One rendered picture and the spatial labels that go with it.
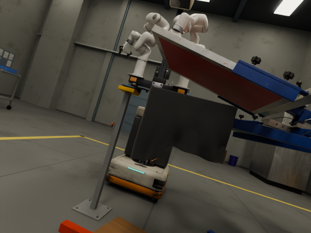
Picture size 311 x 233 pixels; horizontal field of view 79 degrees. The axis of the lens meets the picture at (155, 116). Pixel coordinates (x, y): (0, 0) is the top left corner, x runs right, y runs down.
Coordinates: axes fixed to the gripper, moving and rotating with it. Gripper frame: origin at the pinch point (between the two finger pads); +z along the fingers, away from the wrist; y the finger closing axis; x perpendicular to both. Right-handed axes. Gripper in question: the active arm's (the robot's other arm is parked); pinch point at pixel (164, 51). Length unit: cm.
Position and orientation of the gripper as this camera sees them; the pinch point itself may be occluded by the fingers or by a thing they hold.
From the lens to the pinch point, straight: 139.0
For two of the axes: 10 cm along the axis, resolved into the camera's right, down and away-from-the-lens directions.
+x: -2.0, -1.0, -9.7
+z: -5.2, 8.5, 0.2
